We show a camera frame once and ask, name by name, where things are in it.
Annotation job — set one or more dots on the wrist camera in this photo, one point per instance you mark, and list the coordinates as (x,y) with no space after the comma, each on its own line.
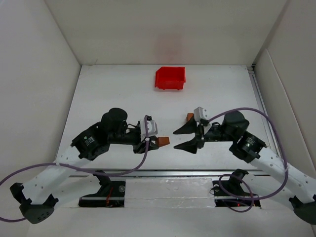
(202,116)
(148,128)

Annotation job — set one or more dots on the aluminium front rail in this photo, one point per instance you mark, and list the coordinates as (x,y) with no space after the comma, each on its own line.
(177,173)

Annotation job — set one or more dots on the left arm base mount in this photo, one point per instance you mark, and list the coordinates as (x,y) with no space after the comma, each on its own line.
(110,195)

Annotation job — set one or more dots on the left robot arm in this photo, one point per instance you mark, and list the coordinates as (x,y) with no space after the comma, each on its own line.
(40,196)

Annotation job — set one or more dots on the aluminium rail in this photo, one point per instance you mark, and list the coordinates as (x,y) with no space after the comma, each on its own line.
(177,173)
(271,139)

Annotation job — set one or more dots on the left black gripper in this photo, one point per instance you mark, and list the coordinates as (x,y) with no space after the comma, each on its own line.
(142,145)

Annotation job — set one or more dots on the orange arch wood block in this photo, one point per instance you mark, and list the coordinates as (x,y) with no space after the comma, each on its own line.
(189,116)

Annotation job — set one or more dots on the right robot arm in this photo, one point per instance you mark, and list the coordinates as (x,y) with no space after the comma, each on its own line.
(297,190)

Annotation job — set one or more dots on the reddish brown house block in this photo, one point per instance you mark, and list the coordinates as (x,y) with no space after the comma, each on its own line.
(162,141)

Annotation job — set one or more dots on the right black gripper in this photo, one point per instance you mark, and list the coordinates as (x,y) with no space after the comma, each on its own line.
(201,134)

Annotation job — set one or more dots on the red plastic bin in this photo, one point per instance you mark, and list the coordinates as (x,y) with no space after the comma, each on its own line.
(170,78)

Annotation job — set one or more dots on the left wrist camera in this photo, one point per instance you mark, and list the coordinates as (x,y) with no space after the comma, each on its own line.
(148,128)

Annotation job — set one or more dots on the aluminium right rail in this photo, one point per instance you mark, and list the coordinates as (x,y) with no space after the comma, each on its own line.
(271,139)

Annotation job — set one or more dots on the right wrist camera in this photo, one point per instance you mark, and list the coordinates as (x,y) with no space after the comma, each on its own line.
(202,116)

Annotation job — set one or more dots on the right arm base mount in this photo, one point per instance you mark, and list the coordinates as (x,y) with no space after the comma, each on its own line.
(232,185)

